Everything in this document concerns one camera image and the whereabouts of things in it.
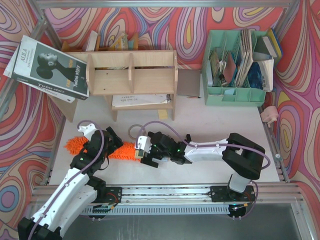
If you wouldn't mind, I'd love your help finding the orange chenille duster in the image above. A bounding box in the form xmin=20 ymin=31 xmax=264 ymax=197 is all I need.
xmin=64 ymin=136 xmax=141 ymax=162

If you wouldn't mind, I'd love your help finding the yellow blue calculator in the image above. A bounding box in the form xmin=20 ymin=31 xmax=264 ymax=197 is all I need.
xmin=134 ymin=149 xmax=145 ymax=159

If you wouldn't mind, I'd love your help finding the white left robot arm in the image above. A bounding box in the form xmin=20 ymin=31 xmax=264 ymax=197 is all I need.
xmin=17 ymin=123 xmax=124 ymax=240

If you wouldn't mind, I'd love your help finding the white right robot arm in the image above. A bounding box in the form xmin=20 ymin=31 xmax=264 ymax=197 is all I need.
xmin=135 ymin=131 xmax=268 ymax=202

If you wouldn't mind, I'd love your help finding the wooden bookshelf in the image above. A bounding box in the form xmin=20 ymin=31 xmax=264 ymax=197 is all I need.
xmin=83 ymin=50 xmax=178 ymax=121

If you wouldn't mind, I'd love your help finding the clear tape roll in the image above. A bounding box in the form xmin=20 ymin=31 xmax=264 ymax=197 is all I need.
xmin=127 ymin=124 xmax=143 ymax=140

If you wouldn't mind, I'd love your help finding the spiral notepad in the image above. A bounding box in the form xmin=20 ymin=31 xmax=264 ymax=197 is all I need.
xmin=112 ymin=94 xmax=172 ymax=107

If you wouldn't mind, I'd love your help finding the grey notebook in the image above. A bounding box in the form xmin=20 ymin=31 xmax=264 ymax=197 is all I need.
xmin=177 ymin=69 xmax=201 ymax=97

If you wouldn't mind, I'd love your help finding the green desk organizer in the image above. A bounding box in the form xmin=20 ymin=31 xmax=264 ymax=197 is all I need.
xmin=201 ymin=29 xmax=272 ymax=107

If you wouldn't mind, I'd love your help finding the black Twins story book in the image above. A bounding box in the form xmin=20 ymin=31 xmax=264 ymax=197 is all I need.
xmin=11 ymin=35 xmax=90 ymax=100

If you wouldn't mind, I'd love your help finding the pink pig figurine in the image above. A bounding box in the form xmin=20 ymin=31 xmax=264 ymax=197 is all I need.
xmin=260 ymin=106 xmax=279 ymax=128

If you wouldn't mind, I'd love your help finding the white book under stack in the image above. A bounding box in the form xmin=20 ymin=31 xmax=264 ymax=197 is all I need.
xmin=3 ymin=48 xmax=75 ymax=103

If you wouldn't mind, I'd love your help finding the blue yellow book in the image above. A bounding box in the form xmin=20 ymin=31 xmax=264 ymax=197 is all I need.
xmin=257 ymin=28 xmax=283 ymax=60

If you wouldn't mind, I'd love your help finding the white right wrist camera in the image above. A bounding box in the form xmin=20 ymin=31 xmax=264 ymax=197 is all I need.
xmin=135 ymin=135 xmax=152 ymax=153

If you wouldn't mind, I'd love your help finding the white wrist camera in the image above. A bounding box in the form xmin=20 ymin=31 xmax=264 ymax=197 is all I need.
xmin=135 ymin=135 xmax=152 ymax=153
xmin=77 ymin=123 xmax=98 ymax=141

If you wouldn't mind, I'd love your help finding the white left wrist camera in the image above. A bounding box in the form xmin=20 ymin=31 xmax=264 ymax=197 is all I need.
xmin=77 ymin=123 xmax=98 ymax=141

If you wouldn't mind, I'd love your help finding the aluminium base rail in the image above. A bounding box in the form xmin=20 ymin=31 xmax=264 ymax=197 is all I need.
xmin=106 ymin=184 xmax=256 ymax=204

